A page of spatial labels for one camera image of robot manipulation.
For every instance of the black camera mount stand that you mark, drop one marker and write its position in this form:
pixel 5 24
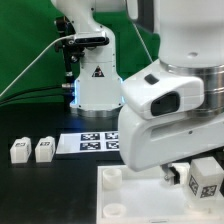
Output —
pixel 70 51

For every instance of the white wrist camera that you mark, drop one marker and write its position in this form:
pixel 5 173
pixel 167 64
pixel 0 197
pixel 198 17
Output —
pixel 154 92

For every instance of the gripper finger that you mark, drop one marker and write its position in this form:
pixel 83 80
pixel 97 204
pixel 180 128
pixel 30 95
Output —
pixel 172 176

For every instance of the white square table top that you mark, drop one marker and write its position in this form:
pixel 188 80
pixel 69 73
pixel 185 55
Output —
pixel 127 197

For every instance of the white sheet with markers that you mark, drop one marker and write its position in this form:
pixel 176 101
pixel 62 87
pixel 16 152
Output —
pixel 87 142

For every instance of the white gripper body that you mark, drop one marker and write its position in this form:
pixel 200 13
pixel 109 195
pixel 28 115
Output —
pixel 148 143

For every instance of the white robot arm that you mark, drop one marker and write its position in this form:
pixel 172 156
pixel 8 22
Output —
pixel 191 43

